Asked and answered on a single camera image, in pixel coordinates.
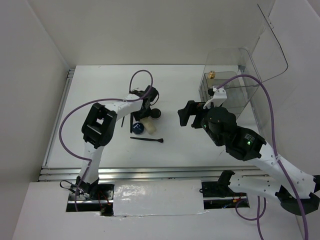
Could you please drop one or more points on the aluminium left rail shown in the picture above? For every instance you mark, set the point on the aluminium left rail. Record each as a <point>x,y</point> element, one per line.
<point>60,110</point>

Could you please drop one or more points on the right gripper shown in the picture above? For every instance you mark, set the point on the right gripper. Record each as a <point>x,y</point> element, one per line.
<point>192,107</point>

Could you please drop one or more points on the white cover plate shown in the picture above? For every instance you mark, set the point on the white cover plate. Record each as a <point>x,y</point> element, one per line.
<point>158,198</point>

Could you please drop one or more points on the cream bottle clear cap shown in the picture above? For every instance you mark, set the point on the cream bottle clear cap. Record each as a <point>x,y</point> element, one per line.
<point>148,125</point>

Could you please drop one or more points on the black powder brush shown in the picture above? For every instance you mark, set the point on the black powder brush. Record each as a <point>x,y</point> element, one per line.
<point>131,123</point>

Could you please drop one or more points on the aluminium front rail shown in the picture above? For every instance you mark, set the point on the aluminium front rail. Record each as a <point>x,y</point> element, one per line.
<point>148,174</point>

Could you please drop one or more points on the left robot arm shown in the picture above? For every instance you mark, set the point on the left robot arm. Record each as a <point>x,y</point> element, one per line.
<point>99,126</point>

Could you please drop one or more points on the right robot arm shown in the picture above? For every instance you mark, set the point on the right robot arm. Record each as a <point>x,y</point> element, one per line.
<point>290,186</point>

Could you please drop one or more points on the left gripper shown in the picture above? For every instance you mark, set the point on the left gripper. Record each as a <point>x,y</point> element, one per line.
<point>137,116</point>

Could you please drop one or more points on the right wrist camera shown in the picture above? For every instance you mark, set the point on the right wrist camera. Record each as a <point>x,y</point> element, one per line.
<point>217,97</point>

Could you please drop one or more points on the blue lid compact jar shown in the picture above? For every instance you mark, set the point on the blue lid compact jar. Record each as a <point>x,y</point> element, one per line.
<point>138,128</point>

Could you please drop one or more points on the black lid cosmetic jar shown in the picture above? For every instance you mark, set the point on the black lid cosmetic jar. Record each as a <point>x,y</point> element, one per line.
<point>155,114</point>

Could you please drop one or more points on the clear acrylic makeup organizer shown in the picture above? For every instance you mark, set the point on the clear acrylic makeup organizer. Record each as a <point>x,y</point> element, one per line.
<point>259,60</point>

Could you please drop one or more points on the frosted bottle gold pump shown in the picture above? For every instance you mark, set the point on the frosted bottle gold pump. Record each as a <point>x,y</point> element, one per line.
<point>210,80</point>

